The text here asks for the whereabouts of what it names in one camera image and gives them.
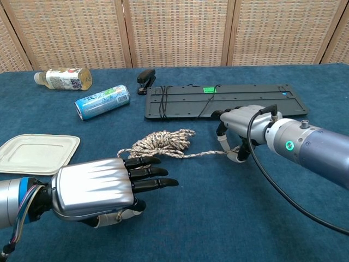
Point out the white food container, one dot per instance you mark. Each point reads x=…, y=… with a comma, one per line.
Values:
x=35, y=154

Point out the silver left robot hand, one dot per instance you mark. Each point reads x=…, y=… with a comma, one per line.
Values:
x=92, y=188

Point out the blue table mat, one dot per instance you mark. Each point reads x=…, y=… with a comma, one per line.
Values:
x=218, y=218

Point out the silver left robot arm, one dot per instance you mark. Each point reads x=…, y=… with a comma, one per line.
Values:
x=11, y=202

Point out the plastic tea bottle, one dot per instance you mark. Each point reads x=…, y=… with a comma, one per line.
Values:
x=62, y=79

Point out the woven folding screen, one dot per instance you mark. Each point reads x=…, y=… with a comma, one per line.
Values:
x=174, y=32

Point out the black computer keyboard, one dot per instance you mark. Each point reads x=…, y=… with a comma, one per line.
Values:
x=245, y=96

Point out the black stapler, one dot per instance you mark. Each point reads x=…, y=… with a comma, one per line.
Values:
x=145, y=77

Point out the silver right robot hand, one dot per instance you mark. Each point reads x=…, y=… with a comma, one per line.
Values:
x=240, y=122

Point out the blue green drink can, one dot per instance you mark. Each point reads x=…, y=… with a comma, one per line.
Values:
x=103, y=102

